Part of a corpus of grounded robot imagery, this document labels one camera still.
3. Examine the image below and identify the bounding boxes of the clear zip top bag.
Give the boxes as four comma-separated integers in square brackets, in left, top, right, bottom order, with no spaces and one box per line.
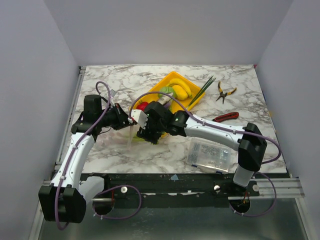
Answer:
[95,125,146,149]

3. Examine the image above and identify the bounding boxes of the celery stalk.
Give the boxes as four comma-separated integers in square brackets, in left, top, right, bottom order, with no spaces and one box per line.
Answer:
[131,135,145,143]

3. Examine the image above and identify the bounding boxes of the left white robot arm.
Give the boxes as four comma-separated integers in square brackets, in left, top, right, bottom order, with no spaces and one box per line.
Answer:
[38,94,132,230]

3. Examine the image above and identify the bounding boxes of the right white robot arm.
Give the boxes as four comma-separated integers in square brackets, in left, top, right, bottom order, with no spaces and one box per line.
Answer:
[129,101,267,196]

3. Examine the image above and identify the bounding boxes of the red tomato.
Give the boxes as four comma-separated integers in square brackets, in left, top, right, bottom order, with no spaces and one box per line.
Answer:
[136,101,149,111]

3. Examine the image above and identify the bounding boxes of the green cabbage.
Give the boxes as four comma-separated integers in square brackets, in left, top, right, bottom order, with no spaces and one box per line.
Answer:
[159,86,176,98]

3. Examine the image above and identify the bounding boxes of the yellow plastic tray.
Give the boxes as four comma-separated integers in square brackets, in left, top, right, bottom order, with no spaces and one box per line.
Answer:
[133,71,205,114]

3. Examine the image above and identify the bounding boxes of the yellow banana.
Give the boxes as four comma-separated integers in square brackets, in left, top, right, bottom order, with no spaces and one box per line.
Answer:
[166,78,193,99]

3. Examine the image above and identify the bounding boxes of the clear plastic screw box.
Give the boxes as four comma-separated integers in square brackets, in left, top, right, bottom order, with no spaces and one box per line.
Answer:
[186,138,232,174]

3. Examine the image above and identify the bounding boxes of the green chives bunch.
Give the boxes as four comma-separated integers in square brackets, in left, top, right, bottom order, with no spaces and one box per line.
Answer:
[186,76,216,110]

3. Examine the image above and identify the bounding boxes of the red utility knife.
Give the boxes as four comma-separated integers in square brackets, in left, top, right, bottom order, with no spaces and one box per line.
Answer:
[212,112,239,123]

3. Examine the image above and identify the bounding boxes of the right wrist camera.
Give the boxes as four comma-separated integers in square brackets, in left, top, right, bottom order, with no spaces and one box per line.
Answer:
[128,109,148,130]

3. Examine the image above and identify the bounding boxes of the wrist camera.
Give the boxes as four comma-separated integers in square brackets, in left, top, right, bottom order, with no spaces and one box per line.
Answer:
[110,89,117,99]
[128,109,148,130]

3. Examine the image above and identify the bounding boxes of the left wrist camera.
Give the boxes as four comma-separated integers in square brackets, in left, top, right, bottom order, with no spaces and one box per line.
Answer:
[110,89,117,99]

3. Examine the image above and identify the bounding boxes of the yellow handled pliers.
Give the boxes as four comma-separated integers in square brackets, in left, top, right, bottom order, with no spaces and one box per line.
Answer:
[215,81,237,104]

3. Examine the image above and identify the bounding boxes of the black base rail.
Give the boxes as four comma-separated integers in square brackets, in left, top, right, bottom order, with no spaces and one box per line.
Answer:
[92,173,260,211]

